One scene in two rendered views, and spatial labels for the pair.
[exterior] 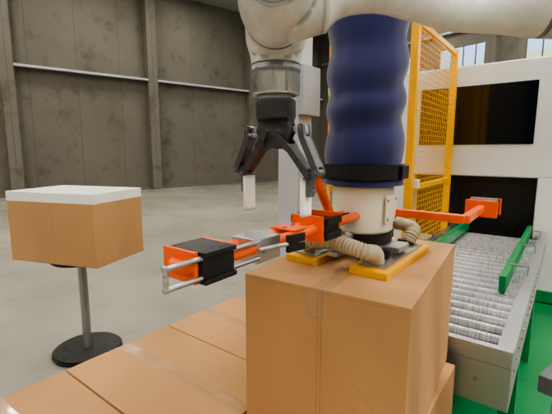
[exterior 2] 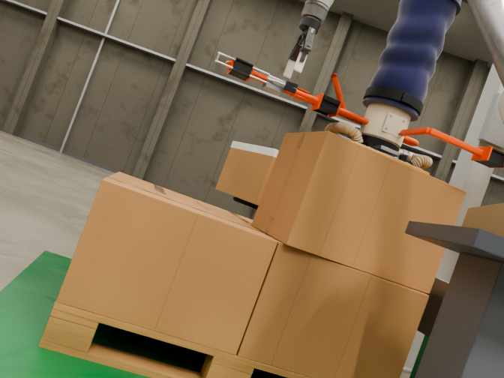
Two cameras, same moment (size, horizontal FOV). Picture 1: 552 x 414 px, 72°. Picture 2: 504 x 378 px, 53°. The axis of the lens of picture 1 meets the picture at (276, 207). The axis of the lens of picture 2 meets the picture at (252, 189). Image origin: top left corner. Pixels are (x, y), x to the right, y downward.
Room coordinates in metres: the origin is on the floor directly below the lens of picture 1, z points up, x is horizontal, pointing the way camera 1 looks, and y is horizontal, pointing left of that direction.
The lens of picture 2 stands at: (-0.67, -1.19, 0.65)
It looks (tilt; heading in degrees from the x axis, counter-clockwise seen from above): 1 degrees up; 40
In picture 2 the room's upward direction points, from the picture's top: 20 degrees clockwise
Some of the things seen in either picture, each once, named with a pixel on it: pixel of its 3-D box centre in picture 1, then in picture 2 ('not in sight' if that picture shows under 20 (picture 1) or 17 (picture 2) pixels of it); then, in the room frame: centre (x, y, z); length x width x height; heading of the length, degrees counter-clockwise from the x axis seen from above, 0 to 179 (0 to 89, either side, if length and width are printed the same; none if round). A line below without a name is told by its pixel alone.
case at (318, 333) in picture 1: (361, 322); (353, 209); (1.05, -0.25, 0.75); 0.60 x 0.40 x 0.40; 148
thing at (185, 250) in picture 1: (199, 259); (240, 70); (0.59, 0.12, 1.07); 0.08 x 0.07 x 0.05; 143
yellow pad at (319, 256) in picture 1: (331, 241); not in sight; (1.12, -0.17, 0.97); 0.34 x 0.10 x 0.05; 143
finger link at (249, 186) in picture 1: (249, 192); (289, 69); (0.77, 0.05, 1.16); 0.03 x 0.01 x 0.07; 143
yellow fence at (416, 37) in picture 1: (430, 176); not in sight; (3.01, -1.23, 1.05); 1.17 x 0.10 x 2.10; 143
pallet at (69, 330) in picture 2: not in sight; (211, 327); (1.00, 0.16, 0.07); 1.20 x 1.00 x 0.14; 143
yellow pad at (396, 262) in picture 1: (393, 252); (385, 155); (1.01, -0.32, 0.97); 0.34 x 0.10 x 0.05; 143
